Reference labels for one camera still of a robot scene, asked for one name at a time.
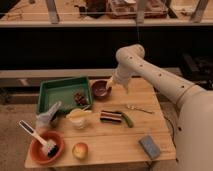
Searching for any wooden table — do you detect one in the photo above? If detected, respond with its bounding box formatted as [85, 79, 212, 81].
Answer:
[24, 77, 177, 169]

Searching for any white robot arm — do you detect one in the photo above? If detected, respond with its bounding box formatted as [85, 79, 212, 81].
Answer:
[107, 44, 213, 171]

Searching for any orange plastic bowl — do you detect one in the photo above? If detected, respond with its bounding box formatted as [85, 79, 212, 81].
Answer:
[29, 131, 65, 165]

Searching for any green plastic tray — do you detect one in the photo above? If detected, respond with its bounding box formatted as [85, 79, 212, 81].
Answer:
[37, 76, 93, 114]

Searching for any blue grey sponge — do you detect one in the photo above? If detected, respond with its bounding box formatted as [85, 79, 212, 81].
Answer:
[139, 135, 161, 160]

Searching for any brown grapes bunch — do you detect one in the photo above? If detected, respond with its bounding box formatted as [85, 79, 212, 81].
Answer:
[74, 93, 87, 106]

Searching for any grey spray bottle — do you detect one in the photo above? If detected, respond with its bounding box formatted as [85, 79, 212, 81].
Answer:
[36, 101, 62, 127]

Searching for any dark red bowl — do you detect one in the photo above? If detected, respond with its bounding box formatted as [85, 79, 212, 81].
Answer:
[91, 80, 112, 100]

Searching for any metal spoon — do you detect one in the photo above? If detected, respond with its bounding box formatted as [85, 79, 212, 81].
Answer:
[126, 104, 154, 114]

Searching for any white cup with banana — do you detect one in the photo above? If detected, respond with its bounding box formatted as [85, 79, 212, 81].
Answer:
[66, 108, 90, 129]

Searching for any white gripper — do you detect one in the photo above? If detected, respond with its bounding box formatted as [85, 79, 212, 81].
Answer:
[106, 69, 130, 94]

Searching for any striped black eraser block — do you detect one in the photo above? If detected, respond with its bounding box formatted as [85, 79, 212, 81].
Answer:
[100, 111, 122, 123]

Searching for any red yellow apple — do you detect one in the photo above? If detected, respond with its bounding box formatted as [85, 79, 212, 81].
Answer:
[72, 142, 88, 159]

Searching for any white dish brush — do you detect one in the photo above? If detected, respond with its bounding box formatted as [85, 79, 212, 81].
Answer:
[19, 120, 59, 158]

